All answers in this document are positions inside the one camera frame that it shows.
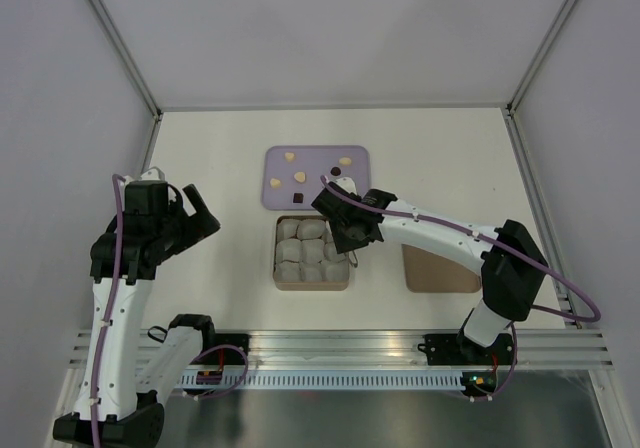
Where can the right aluminium frame post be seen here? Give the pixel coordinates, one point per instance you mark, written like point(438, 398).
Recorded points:
point(544, 49)

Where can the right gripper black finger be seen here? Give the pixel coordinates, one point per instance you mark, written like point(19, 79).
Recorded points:
point(343, 244)
point(373, 233)

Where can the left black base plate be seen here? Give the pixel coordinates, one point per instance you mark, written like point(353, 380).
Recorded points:
point(228, 350)

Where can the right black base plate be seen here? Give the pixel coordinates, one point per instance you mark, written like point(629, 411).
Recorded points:
point(448, 349)

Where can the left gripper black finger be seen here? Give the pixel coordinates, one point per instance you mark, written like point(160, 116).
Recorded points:
point(202, 223)
point(164, 249)

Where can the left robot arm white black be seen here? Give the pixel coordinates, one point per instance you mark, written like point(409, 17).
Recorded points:
point(117, 405)

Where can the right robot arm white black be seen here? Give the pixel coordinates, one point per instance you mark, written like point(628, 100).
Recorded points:
point(507, 260)

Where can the white paper cup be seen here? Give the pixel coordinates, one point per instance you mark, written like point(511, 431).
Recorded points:
point(312, 251)
point(336, 272)
point(287, 272)
point(287, 229)
point(331, 254)
point(311, 273)
point(311, 229)
point(288, 250)

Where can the left aluminium frame post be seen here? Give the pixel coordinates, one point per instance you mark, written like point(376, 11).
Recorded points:
point(117, 43)

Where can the aluminium mounting rail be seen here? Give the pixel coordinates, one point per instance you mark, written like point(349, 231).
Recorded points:
point(558, 349)

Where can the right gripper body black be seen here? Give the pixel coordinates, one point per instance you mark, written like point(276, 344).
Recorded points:
point(343, 240)

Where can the metal tongs white tips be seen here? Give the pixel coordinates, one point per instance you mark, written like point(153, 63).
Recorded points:
point(353, 259)

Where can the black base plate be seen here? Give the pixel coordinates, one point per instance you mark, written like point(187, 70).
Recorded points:
point(448, 349)
point(228, 350)

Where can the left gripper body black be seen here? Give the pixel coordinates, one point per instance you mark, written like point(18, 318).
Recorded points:
point(172, 225)

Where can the lavender plastic tray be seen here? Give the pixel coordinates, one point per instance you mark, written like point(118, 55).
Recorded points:
point(316, 161)

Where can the gold chocolate tin box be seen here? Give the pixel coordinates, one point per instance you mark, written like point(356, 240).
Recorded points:
point(303, 287)

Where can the white heart chocolate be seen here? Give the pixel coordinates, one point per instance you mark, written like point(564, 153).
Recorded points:
point(300, 177)

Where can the aluminium frame post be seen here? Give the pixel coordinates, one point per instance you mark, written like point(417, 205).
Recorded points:
point(544, 49)
point(117, 43)

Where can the gold tin lid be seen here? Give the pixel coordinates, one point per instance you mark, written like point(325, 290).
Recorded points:
point(429, 273)

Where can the white slotted cable duct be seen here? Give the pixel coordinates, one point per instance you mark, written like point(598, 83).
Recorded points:
point(336, 380)

